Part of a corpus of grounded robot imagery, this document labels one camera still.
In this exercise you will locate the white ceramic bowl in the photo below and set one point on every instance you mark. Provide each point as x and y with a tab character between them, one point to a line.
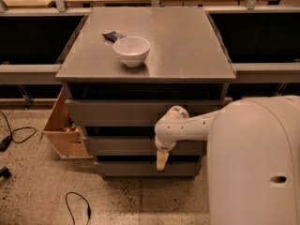
131	51

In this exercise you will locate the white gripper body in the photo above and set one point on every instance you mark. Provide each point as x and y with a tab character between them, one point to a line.
164	144

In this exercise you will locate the grey bottom drawer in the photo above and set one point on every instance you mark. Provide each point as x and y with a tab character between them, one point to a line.
146	169

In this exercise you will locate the black object at left edge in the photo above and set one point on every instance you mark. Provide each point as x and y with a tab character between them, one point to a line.
5	173

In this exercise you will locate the grey drawer cabinet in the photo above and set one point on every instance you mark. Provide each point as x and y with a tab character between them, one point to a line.
185	61

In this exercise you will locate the grey drawer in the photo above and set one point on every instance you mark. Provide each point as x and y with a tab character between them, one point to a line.
132	112
138	146
146	169

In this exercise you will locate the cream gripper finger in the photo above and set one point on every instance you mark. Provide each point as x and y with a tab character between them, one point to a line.
162	157

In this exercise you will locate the open cardboard box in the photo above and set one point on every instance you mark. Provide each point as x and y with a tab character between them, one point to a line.
65	137

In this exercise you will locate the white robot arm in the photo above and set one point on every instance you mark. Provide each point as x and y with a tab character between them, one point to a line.
253	158

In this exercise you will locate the dark blue snack packet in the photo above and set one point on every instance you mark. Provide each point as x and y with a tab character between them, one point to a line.
113	36

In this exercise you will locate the grey top drawer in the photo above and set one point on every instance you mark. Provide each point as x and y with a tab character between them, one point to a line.
132	112

